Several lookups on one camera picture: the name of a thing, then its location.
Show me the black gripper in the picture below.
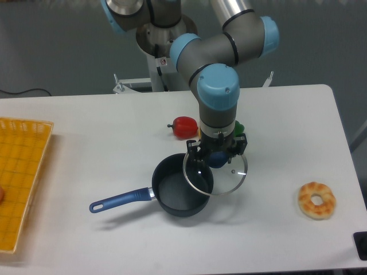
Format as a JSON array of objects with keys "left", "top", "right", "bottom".
[{"left": 186, "top": 127, "right": 248, "bottom": 171}]

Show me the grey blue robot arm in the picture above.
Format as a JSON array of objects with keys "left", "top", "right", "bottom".
[{"left": 101, "top": 1, "right": 279, "bottom": 168}]

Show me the red bell pepper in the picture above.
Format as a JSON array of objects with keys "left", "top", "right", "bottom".
[{"left": 167, "top": 116, "right": 198, "bottom": 139}]

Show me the green bell pepper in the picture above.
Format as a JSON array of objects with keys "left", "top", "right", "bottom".
[{"left": 234, "top": 120, "right": 245, "bottom": 137}]

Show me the dark blue saucepan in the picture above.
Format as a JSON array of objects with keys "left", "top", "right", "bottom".
[{"left": 89, "top": 153, "right": 213, "bottom": 217}]

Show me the black cable on floor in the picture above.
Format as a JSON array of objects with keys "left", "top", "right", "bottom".
[{"left": 0, "top": 88, "right": 52, "bottom": 96}]

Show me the glass lid with blue knob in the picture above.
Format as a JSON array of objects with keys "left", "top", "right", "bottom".
[{"left": 182, "top": 154, "right": 248, "bottom": 197}]

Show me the yellow wicker basket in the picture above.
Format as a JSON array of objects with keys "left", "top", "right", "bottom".
[{"left": 1, "top": 117, "right": 54, "bottom": 254}]

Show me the black device at table corner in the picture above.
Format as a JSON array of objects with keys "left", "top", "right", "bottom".
[{"left": 353, "top": 231, "right": 367, "bottom": 261}]

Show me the toy bagel bread ring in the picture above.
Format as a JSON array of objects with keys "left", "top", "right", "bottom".
[{"left": 297, "top": 181, "right": 337, "bottom": 221}]

